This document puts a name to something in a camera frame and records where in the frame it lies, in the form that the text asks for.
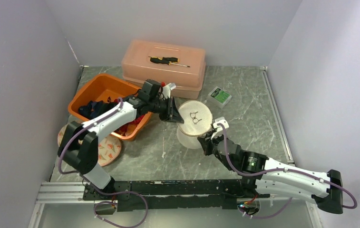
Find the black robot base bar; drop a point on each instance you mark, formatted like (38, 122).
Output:
(175, 194)

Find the red cloth garment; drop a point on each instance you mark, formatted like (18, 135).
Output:
(129, 128)

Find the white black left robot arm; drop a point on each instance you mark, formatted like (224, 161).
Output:
(79, 145)

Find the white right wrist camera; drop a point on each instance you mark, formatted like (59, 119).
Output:
(219, 126)

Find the black cloth garment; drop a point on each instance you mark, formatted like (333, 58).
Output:
(104, 107)

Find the small green-labelled plastic box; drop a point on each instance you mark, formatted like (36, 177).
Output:
(219, 97)

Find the pink translucent toolbox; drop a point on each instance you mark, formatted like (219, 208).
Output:
(137, 67)

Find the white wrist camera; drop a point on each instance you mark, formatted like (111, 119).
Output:
(219, 126)
(167, 90)

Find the black yellow screwdriver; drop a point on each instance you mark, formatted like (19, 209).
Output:
(166, 61)

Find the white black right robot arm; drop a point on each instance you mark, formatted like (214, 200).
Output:
(264, 175)

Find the aluminium frame rail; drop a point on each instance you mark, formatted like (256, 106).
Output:
(62, 193)

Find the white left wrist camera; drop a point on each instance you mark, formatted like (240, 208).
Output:
(167, 90)

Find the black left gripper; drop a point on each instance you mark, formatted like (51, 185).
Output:
(172, 113)

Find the orange plastic basin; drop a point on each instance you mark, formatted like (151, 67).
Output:
(101, 88)

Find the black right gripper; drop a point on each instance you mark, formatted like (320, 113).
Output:
(206, 142)

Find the dark blue cloth garment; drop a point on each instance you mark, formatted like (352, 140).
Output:
(92, 110)

